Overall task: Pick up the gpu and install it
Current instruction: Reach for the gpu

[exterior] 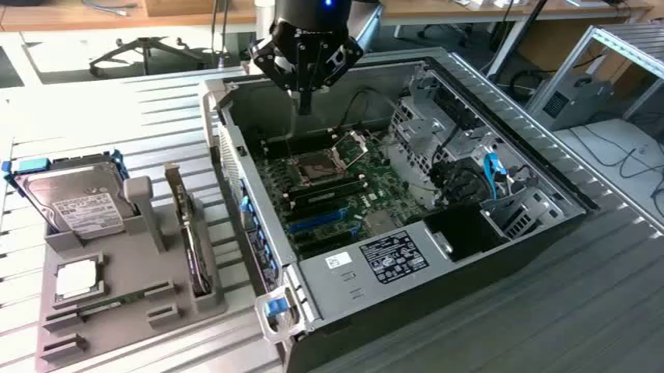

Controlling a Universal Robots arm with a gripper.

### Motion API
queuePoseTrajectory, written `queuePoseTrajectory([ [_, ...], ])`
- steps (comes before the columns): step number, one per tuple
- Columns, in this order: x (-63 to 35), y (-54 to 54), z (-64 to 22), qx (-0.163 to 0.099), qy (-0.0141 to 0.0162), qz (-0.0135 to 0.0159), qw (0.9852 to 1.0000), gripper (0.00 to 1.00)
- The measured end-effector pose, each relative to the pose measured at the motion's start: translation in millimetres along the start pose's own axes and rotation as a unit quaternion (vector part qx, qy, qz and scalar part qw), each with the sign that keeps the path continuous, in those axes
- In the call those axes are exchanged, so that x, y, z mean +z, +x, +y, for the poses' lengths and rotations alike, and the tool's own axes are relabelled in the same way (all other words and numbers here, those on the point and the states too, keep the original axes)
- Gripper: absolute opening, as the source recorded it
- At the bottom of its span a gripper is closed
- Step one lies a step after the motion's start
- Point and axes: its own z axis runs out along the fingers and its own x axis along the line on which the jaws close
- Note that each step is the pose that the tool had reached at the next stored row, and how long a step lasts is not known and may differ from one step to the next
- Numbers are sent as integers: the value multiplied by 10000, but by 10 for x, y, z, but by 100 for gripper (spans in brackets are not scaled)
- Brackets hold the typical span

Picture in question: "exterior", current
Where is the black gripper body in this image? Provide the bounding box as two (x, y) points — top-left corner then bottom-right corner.
(269, 0), (357, 75)

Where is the black graphics card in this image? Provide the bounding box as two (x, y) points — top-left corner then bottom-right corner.
(164, 162), (216, 295)

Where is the small black chair base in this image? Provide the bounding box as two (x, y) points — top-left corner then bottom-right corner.
(417, 22), (475, 48)

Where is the brown box on desk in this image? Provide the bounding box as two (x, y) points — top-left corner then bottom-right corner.
(146, 0), (220, 17)

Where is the metal drive cage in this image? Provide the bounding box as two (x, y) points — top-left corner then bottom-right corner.
(388, 71), (503, 166)

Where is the metal socket cover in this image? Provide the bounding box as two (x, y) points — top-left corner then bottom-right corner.
(329, 130), (371, 172)

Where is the black office chair base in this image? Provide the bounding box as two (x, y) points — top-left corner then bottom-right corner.
(86, 34), (208, 78)

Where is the long wooden desk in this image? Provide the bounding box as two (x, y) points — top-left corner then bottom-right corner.
(0, 0), (260, 33)

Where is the CPU socket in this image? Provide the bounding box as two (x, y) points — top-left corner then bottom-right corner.
(293, 153), (341, 184)

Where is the green motherboard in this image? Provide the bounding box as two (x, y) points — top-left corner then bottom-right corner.
(253, 126), (435, 261)

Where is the installed black RAM stick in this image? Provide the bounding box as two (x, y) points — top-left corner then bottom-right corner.
(287, 175), (369, 211)

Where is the wooden desk with white legs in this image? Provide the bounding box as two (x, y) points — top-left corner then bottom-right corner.
(381, 0), (657, 28)

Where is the long blue expansion slot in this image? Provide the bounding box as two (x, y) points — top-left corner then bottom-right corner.
(288, 207), (351, 234)

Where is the silver chipset heatsink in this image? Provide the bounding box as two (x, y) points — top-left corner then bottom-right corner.
(363, 211), (403, 237)

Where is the grey machine box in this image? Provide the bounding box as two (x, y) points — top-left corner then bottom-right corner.
(539, 72), (618, 132)

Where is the black power supply label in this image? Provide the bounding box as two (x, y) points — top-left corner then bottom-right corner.
(360, 230), (432, 285)

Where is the white sticker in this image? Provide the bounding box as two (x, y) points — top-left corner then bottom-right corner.
(324, 251), (353, 270)

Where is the silver hard disk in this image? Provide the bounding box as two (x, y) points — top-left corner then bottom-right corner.
(14, 161), (130, 240)

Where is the metal disk bay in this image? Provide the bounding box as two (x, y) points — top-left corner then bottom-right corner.
(480, 186), (564, 242)

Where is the blue disk caddy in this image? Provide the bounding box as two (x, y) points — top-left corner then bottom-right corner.
(0, 149), (132, 234)

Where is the open grey PC case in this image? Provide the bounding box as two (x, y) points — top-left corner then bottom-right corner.
(200, 46), (602, 373)

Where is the grey parts rack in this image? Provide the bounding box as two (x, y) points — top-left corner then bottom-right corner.
(35, 174), (230, 373)

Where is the blue case latch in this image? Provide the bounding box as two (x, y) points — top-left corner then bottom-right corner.
(264, 297), (288, 318)

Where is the silver CPU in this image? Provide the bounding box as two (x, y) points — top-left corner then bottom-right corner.
(54, 260), (105, 301)

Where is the green RAM stick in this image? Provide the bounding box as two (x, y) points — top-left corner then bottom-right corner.
(77, 291), (148, 316)

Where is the black looped wire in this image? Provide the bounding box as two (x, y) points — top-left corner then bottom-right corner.
(341, 89), (399, 131)

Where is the blue cable on desk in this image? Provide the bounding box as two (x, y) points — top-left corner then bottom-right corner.
(82, 0), (140, 17)

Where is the coiled black cable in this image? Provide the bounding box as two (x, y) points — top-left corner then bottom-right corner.
(510, 68), (546, 99)

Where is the black wire bundle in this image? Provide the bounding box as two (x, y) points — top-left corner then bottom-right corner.
(429, 159), (490, 207)

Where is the blue SATA wire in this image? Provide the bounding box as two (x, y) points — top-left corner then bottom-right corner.
(482, 152), (510, 201)

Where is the aluminium profile frame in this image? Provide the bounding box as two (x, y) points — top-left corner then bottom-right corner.
(523, 22), (664, 121)

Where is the thin black cable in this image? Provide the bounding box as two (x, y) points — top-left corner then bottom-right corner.
(568, 124), (664, 180)

